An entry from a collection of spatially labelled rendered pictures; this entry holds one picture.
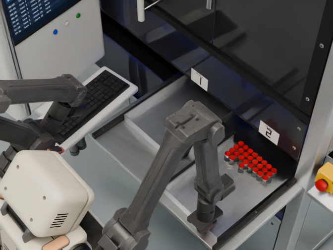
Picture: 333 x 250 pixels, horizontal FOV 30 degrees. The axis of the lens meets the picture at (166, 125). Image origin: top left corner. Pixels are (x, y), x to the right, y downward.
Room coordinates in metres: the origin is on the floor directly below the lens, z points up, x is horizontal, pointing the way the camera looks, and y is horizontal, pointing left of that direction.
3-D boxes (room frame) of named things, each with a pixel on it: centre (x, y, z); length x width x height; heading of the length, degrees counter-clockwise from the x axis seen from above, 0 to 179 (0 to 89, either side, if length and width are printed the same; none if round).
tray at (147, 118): (1.52, -0.05, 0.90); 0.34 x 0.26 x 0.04; 133
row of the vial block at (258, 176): (1.27, -0.29, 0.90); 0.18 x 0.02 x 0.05; 42
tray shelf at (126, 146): (1.35, -0.12, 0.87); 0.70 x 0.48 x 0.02; 43
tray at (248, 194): (1.20, -0.20, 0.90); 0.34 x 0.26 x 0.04; 132
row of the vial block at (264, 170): (1.29, -0.30, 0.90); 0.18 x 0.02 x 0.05; 42
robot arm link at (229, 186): (1.05, -0.15, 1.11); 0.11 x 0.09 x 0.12; 132
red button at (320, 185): (1.14, -0.51, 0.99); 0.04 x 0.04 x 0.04; 43
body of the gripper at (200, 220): (1.02, -0.12, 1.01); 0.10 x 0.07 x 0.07; 132
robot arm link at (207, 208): (1.03, -0.13, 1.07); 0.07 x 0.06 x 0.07; 132
